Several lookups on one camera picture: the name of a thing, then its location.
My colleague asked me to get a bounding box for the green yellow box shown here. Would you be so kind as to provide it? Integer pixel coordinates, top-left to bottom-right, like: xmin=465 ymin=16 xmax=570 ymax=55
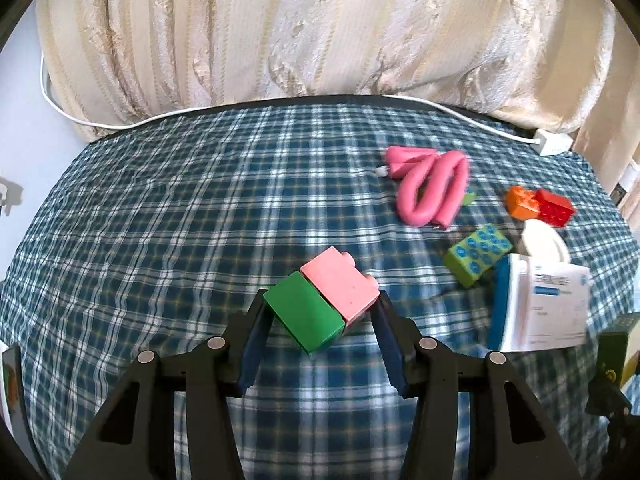
xmin=597 ymin=312 xmax=640 ymax=390

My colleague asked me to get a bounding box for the green toy brick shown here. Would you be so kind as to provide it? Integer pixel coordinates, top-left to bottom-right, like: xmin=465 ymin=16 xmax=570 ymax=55
xmin=264 ymin=271 xmax=345 ymax=354

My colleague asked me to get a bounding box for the pink toy brick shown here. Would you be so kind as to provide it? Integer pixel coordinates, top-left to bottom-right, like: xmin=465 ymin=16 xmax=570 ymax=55
xmin=300 ymin=246 xmax=380 ymax=327

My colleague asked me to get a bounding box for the white blue medicine box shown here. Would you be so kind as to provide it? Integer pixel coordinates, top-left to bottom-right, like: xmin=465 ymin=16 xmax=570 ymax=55
xmin=487 ymin=254 xmax=591 ymax=353

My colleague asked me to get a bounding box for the green block with blue dots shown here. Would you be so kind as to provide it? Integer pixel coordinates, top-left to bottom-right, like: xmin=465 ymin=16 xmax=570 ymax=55
xmin=442 ymin=223 xmax=513 ymax=288

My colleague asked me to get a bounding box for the blue plaid bedsheet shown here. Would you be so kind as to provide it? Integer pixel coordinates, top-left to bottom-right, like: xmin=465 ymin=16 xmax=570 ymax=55
xmin=1 ymin=103 xmax=639 ymax=479

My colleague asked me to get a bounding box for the red toy brick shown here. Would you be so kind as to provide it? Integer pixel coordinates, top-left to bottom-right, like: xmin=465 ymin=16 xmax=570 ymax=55
xmin=535 ymin=188 xmax=575 ymax=228

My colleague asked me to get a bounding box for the orange toy brick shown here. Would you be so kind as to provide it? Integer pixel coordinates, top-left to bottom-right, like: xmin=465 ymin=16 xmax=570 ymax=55
xmin=506 ymin=185 xmax=540 ymax=221

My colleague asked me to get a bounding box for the pink foam hair roller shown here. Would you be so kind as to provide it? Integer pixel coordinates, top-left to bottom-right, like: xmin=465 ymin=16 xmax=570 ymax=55
xmin=385 ymin=145 xmax=470 ymax=229

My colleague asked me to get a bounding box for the cream patterned curtain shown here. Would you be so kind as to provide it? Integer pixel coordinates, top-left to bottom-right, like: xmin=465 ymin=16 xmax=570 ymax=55
xmin=36 ymin=0 xmax=639 ymax=188

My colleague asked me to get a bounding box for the white power cable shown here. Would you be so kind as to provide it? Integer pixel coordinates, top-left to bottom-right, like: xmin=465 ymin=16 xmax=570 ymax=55
xmin=39 ymin=54 xmax=544 ymax=146

